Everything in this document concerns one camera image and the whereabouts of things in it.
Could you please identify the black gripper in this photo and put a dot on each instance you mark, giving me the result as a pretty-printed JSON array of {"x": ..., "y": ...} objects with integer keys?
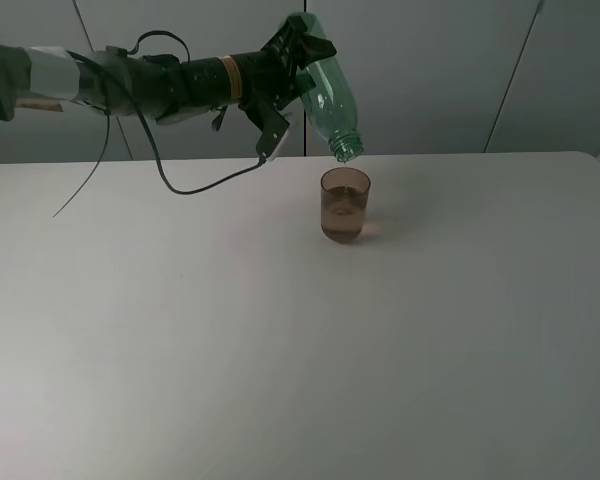
[{"x": 271, "y": 72}]

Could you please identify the green transparent plastic bottle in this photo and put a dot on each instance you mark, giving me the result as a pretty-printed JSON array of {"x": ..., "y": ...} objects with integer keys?
[{"x": 328, "y": 101}]

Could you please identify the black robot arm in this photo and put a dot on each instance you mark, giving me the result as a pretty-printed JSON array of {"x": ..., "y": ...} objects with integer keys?
[{"x": 163, "y": 89}]

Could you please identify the pink translucent plastic cup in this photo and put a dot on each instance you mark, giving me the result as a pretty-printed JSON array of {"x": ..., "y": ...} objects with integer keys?
[{"x": 344, "y": 199}]

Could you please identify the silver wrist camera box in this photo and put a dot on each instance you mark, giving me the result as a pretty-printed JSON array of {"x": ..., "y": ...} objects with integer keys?
[{"x": 274, "y": 126}]

